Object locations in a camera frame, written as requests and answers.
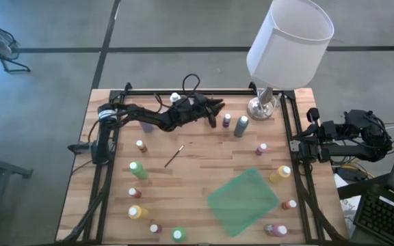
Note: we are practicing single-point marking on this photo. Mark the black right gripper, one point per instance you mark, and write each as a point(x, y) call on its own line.
point(330, 147)

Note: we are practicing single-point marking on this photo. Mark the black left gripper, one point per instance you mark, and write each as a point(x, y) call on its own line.
point(202, 111)

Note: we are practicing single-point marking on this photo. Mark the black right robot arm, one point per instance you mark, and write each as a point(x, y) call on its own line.
point(364, 152)

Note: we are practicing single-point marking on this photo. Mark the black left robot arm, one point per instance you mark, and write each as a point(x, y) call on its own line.
point(142, 114)

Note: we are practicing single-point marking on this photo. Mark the small purple paint bottle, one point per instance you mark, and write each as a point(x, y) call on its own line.
point(226, 121)

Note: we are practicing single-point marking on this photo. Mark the large slate blue paint bottle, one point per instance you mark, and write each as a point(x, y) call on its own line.
point(240, 128)

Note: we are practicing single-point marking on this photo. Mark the large white paint bottle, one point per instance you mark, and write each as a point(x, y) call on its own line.
point(174, 97)

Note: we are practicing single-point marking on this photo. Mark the small pink paint bottle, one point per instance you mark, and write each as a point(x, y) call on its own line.
point(260, 149)

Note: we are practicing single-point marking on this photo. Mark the large yellow paint bottle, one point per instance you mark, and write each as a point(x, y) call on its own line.
point(278, 176)
point(140, 213)

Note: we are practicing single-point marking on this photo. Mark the small orange paint bottle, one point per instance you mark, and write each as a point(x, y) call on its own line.
point(287, 205)

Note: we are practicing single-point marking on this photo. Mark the large lavender paint bottle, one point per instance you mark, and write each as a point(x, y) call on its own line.
point(146, 128)

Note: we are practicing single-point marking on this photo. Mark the small yellow paint bottle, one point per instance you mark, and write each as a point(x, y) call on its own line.
point(142, 147)

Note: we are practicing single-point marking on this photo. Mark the large green paint bottle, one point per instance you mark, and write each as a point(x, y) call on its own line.
point(139, 171)
point(179, 235)

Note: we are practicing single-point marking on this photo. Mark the large red paint bottle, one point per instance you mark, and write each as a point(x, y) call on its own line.
point(275, 230)

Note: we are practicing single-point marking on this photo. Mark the small red paint bottle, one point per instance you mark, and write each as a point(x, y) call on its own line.
point(136, 193)

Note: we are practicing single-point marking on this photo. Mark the small maroon paint bottle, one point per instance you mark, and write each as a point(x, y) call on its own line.
point(156, 228)

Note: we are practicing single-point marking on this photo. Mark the black power adapter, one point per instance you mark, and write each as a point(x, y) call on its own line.
point(352, 174)

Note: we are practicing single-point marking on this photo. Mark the dark office desk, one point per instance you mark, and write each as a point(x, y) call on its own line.
point(361, 186)

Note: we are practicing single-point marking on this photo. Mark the white paper sheet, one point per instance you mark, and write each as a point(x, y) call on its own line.
point(349, 205)

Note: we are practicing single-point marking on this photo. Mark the teal translucent plastic bin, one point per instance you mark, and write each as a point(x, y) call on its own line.
point(243, 201)

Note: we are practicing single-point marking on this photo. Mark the black computer keyboard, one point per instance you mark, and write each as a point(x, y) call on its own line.
point(385, 215)

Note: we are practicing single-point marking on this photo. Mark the grey side table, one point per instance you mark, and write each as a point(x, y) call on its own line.
point(9, 169)

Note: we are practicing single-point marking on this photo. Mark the silver corner bracket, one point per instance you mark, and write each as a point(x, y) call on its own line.
point(294, 146)

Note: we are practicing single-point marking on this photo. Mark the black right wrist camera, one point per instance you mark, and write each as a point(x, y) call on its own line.
point(329, 129)

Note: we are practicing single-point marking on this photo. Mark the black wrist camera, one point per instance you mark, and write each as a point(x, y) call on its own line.
point(187, 103)
point(329, 129)

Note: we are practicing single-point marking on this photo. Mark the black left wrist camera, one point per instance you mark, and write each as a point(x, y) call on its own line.
point(187, 103)

